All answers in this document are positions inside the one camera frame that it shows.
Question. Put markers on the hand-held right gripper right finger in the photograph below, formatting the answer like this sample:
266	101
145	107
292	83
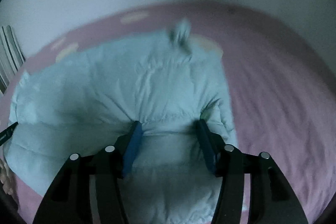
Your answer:
207	145

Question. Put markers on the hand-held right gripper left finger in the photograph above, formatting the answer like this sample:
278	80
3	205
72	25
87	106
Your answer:
132	145

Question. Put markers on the light blue quilted jacket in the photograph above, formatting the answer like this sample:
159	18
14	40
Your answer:
92	98

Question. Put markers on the pale floral quilt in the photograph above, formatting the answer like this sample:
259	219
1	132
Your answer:
4	176

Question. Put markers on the striped headboard cushion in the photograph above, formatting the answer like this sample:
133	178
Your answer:
9	56

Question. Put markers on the pink dotted bed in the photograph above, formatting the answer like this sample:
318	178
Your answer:
275	82

